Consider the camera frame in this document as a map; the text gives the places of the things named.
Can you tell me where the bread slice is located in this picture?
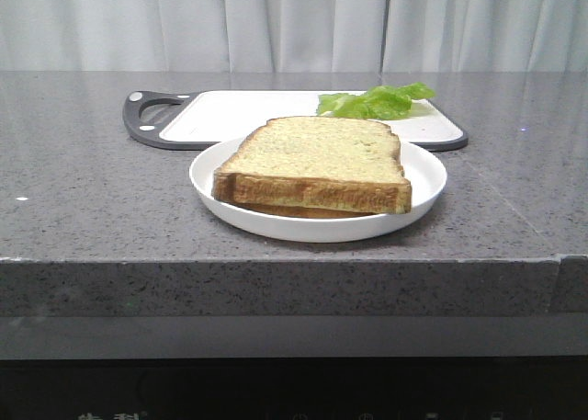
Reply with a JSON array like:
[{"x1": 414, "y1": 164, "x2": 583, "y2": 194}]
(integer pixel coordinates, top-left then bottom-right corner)
[
  {"x1": 211, "y1": 116, "x2": 412, "y2": 214},
  {"x1": 235, "y1": 203, "x2": 372, "y2": 219}
]

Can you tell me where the green lettuce leaf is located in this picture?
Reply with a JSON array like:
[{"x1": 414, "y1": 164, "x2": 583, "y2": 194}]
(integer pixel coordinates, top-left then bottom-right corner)
[{"x1": 316, "y1": 82, "x2": 435, "y2": 120}]

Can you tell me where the white round plate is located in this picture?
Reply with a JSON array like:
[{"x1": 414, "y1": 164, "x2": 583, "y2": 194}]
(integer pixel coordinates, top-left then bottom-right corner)
[{"x1": 188, "y1": 138, "x2": 447, "y2": 243}]

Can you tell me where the grey-white curtain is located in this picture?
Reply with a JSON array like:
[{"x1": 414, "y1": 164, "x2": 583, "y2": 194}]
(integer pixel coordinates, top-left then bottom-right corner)
[{"x1": 1, "y1": 0, "x2": 587, "y2": 73}]

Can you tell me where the white cutting board black handle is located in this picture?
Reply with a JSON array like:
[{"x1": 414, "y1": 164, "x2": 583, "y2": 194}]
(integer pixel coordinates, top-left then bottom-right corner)
[{"x1": 122, "y1": 90, "x2": 469, "y2": 152}]

